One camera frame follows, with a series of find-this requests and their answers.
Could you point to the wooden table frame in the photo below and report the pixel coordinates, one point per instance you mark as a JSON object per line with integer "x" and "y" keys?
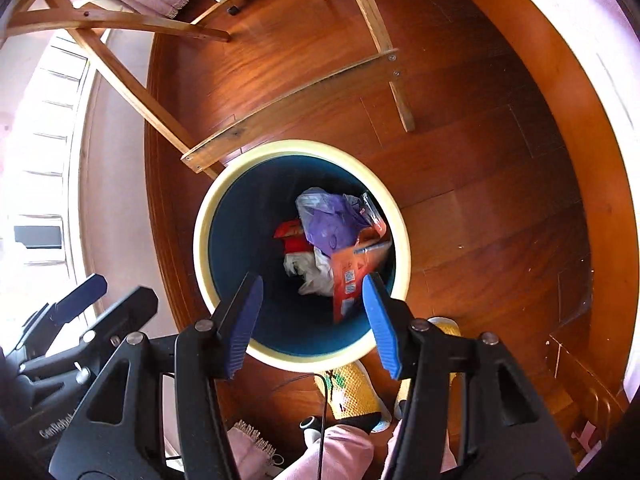
{"x": 130, "y": 90}

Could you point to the orange snack bag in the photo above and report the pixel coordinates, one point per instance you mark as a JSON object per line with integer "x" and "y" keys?
{"x": 350, "y": 272}

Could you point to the brown wooden bed frame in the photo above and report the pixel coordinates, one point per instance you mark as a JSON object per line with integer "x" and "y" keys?
{"x": 550, "y": 135}

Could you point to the purple plastic pack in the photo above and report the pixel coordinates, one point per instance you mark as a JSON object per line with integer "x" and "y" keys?
{"x": 330, "y": 227}

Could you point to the small black white object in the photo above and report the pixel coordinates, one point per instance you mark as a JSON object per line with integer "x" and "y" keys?
{"x": 311, "y": 426}

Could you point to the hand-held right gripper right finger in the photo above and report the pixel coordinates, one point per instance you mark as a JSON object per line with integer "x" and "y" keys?
{"x": 382, "y": 325}

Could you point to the window grille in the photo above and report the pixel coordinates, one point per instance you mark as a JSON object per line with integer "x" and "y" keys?
{"x": 50, "y": 135}

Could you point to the person's left leg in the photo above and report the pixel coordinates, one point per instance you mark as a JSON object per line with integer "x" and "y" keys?
{"x": 325, "y": 457}

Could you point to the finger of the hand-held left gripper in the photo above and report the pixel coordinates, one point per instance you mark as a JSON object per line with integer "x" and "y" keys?
{"x": 127, "y": 310}
{"x": 82, "y": 292}

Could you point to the red paper carton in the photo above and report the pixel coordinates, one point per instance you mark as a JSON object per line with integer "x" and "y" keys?
{"x": 295, "y": 241}

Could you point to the cream rimmed dark trash bin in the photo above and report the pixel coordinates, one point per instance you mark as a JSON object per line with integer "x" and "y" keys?
{"x": 240, "y": 240}

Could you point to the pink fringed cloth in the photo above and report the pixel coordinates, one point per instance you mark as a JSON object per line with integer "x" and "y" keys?
{"x": 250, "y": 442}

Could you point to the yellow knitted slipper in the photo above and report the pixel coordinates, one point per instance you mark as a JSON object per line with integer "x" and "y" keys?
{"x": 350, "y": 390}
{"x": 451, "y": 329}

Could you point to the clear plastic bag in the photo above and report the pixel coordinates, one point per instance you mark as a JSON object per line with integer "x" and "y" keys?
{"x": 314, "y": 200}

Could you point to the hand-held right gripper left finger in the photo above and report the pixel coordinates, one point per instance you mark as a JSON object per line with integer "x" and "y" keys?
{"x": 242, "y": 330}

